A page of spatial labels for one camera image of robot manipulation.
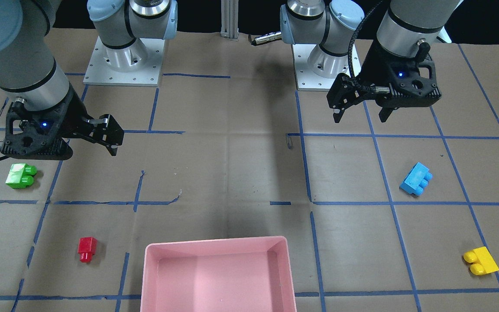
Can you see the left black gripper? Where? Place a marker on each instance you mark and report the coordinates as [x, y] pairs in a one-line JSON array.
[[369, 69]]

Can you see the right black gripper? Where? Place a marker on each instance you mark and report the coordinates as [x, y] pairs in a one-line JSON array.
[[72, 116]]

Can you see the blue toy block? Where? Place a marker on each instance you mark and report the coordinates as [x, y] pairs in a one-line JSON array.
[[417, 180]]

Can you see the green toy block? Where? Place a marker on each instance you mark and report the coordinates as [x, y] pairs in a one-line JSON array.
[[21, 175]]

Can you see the red toy block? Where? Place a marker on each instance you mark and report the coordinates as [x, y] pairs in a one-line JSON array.
[[87, 247]]

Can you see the yellow toy block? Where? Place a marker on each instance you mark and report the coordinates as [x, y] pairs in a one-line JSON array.
[[480, 261]]

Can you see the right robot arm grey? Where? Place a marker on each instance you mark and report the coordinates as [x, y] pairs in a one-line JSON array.
[[44, 107]]

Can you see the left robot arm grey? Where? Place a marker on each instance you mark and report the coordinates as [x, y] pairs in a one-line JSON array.
[[335, 27]]

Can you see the pink plastic box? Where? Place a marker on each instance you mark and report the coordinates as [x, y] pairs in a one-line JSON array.
[[251, 274]]

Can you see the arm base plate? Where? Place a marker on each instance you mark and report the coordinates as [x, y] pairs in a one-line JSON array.
[[137, 65], [316, 70]]

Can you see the aluminium frame post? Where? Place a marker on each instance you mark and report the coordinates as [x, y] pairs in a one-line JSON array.
[[229, 19]]

